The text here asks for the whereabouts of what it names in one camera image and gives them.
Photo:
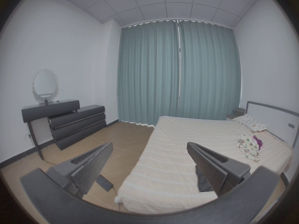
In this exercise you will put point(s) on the bed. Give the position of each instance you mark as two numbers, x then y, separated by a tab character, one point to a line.
168	160

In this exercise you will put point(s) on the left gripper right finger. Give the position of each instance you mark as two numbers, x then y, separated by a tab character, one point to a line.
215	169

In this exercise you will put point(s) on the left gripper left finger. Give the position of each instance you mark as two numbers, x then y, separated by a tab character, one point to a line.
88	169

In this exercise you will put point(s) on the white printed pillow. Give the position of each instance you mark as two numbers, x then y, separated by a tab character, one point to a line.
252	122

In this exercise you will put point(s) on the white printed pyjama top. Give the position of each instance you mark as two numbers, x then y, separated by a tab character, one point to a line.
247	148

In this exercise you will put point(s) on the black dressing table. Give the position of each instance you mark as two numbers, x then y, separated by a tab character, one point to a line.
46	111

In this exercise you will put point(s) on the black T-shirt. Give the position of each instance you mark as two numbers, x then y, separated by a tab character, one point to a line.
202	183

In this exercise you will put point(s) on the purple garment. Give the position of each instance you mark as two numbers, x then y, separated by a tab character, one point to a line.
258	142

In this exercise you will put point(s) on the grey bedside table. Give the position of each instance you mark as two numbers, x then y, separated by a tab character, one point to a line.
238	112

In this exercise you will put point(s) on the round white framed mirror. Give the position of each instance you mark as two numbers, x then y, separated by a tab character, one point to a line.
45	83

